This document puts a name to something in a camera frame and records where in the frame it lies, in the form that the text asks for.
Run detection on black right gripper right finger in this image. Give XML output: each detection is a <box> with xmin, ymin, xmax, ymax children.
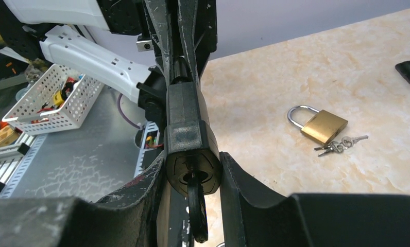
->
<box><xmin>220</xmin><ymin>152</ymin><xmax>410</xmax><ymax>246</ymax></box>

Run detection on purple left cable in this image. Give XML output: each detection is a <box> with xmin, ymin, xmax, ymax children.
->
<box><xmin>117</xmin><ymin>94</ymin><xmax>143</xmax><ymax>130</ymax></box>

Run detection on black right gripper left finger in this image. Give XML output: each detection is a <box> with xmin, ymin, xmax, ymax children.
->
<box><xmin>0</xmin><ymin>153</ymin><xmax>165</xmax><ymax>246</ymax></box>

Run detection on black headed keys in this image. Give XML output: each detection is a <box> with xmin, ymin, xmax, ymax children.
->
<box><xmin>187</xmin><ymin>173</ymin><xmax>209</xmax><ymax>243</ymax></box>

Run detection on black u-lock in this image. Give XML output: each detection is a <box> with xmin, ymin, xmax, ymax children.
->
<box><xmin>164</xmin><ymin>57</ymin><xmax>223</xmax><ymax>196</ymax></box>

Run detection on silver padlock keys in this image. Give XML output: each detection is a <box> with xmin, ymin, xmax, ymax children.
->
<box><xmin>314</xmin><ymin>135</ymin><xmax>369</xmax><ymax>157</ymax></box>

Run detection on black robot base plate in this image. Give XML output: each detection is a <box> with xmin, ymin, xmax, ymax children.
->
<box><xmin>134</xmin><ymin>122</ymin><xmax>163</xmax><ymax>177</ymax></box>

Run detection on brass padlock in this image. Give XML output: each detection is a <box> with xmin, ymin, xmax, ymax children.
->
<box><xmin>287</xmin><ymin>105</ymin><xmax>348</xmax><ymax>145</ymax></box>

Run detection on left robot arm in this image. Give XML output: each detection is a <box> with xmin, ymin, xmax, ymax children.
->
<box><xmin>0</xmin><ymin>1</ymin><xmax>217</xmax><ymax>130</ymax></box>

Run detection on white perforated basket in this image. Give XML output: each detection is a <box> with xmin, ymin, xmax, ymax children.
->
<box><xmin>3</xmin><ymin>64</ymin><xmax>104</xmax><ymax>135</ymax></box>

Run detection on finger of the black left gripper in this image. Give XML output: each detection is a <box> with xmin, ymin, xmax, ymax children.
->
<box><xmin>177</xmin><ymin>0</ymin><xmax>217</xmax><ymax>85</ymax></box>
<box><xmin>145</xmin><ymin>0</ymin><xmax>174</xmax><ymax>85</ymax></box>

